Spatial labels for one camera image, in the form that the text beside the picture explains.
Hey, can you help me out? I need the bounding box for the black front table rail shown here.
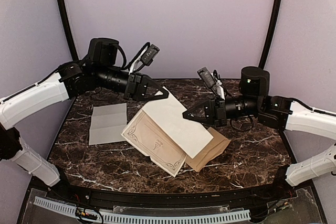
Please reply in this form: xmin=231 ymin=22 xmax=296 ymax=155
xmin=31 ymin=174 xmax=297 ymax=209

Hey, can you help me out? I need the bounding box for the cream decorated letter paper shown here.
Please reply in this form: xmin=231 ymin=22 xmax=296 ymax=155
xmin=121 ymin=92 xmax=213 ymax=177

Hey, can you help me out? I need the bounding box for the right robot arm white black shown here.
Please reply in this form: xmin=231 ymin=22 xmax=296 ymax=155
xmin=183 ymin=66 xmax=335 ymax=139

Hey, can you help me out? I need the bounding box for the grey folded paper sheet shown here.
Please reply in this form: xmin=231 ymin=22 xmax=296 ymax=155
xmin=89 ymin=103 xmax=127 ymax=145

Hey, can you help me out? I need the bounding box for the white slotted cable duct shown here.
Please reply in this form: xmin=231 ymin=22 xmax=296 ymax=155
xmin=33 ymin=196 xmax=251 ymax=223

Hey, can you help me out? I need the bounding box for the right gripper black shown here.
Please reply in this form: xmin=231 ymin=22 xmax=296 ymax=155
xmin=182 ymin=94 xmax=262 ymax=127

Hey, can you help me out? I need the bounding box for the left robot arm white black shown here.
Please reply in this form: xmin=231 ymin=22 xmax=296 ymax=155
xmin=1 ymin=38 xmax=169 ymax=201

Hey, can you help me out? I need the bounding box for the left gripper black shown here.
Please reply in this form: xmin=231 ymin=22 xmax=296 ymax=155
xmin=95 ymin=64 xmax=170 ymax=102

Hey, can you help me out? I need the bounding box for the black frame post left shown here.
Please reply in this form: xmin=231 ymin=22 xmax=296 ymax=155
xmin=57 ymin=0 xmax=79 ymax=60

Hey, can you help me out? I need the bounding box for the brown paper envelope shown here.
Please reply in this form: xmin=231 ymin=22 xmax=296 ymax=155
xmin=185 ymin=127 xmax=231 ymax=172

